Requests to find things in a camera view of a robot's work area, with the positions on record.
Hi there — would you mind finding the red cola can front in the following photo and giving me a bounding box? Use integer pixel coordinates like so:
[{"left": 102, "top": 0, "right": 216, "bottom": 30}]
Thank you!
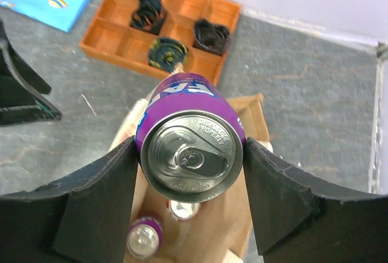
[{"left": 167, "top": 200, "right": 201, "bottom": 221}]

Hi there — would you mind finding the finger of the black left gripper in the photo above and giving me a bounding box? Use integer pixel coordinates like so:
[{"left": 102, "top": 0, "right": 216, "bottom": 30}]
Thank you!
[{"left": 1, "top": 22, "right": 62, "bottom": 126}]

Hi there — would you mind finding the tan canvas tote bag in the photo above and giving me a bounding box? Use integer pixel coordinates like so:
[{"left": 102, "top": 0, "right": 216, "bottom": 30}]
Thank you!
[{"left": 110, "top": 93, "right": 273, "bottom": 262}]

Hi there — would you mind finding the black rolled belt right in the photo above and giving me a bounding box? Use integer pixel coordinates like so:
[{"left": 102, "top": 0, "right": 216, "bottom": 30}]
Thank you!
[{"left": 193, "top": 18, "right": 231, "bottom": 56}]

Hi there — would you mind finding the purple soda can front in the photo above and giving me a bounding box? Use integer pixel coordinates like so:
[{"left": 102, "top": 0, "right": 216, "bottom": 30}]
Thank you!
[{"left": 135, "top": 73, "right": 246, "bottom": 202}]

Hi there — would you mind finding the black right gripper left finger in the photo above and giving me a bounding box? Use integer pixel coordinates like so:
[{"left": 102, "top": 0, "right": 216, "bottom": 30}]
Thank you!
[{"left": 1, "top": 138, "right": 138, "bottom": 262}]

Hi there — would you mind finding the black rolled belt middle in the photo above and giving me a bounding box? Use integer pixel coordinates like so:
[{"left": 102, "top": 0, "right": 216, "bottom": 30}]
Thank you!
[{"left": 130, "top": 0, "right": 167, "bottom": 35}]

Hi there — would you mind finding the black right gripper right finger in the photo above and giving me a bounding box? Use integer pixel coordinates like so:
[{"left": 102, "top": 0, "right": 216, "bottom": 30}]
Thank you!
[{"left": 244, "top": 139, "right": 387, "bottom": 262}]

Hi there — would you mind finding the aluminium frame rail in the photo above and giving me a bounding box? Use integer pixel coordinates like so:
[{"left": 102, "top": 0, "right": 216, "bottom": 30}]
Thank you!
[{"left": 368, "top": 42, "right": 387, "bottom": 195}]

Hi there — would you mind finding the blue yellow rolled tie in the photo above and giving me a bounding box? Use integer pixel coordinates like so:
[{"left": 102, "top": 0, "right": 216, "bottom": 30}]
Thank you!
[{"left": 147, "top": 37, "right": 188, "bottom": 72}]

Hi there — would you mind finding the black rolled belt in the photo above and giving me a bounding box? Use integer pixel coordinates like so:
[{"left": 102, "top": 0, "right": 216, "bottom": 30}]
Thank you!
[
  {"left": 193, "top": 18, "right": 231, "bottom": 56},
  {"left": 130, "top": 0, "right": 167, "bottom": 35}
]

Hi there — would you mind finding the purple soda can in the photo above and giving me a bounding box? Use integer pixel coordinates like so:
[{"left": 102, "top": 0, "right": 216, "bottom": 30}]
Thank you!
[
  {"left": 135, "top": 73, "right": 246, "bottom": 202},
  {"left": 126, "top": 213, "right": 163, "bottom": 259}
]

